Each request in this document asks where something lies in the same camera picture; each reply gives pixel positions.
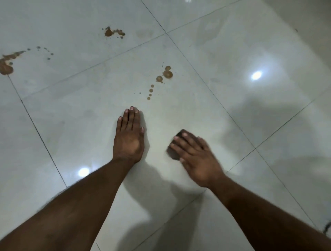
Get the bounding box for person's right forearm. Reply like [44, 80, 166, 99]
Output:
[208, 175, 331, 251]

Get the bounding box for person's left hand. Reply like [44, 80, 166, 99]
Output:
[112, 106, 145, 165]

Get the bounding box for person's right hand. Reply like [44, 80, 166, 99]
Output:
[169, 132, 226, 189]

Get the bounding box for dark brown scrubbing sponge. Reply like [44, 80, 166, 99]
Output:
[166, 129, 205, 161]

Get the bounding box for person's left forearm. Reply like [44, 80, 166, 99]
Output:
[0, 158, 132, 251]

